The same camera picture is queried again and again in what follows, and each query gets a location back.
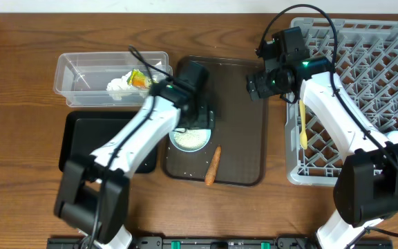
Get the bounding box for white tissue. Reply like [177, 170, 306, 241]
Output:
[106, 71, 139, 101]

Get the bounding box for blue cup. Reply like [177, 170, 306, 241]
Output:
[386, 131, 398, 144]

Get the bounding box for clear plastic waste bin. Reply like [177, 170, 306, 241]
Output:
[53, 50, 174, 107]

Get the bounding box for orange carrot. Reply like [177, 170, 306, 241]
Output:
[205, 145, 222, 185]

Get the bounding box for black tray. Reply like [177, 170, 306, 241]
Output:
[58, 110, 160, 174]

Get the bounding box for grey dishwasher rack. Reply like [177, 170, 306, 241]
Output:
[285, 17, 398, 187]

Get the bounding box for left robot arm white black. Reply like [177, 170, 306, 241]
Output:
[54, 79, 214, 248]

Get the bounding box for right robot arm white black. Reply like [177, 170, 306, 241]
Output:
[247, 57, 398, 248]

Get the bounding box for dark brown serving tray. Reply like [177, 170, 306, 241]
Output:
[162, 56, 268, 187]

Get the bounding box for yellow snack wrapper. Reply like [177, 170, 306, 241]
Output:
[127, 69, 153, 89]

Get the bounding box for light blue bowl with rice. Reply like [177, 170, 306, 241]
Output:
[169, 128, 211, 152]

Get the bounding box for yellow plastic spoon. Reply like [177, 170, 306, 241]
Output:
[299, 100, 307, 149]

